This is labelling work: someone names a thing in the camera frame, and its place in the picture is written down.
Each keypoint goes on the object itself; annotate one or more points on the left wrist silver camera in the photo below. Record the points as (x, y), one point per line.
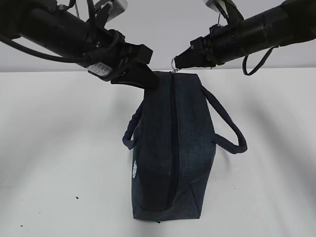
(110, 9)

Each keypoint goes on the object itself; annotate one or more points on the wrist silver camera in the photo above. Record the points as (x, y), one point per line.
(110, 9)
(216, 5)

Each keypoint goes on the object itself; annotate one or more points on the dark blue lunch bag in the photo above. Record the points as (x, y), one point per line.
(173, 135)

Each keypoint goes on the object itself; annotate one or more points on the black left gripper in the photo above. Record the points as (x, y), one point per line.
(120, 62)

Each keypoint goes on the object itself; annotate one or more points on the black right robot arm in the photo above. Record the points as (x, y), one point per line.
(291, 22)

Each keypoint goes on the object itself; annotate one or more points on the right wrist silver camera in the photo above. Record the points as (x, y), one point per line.
(216, 5)

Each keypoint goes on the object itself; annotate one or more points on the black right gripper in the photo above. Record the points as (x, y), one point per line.
(221, 45)

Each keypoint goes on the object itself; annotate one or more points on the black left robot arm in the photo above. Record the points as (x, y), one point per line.
(47, 30)

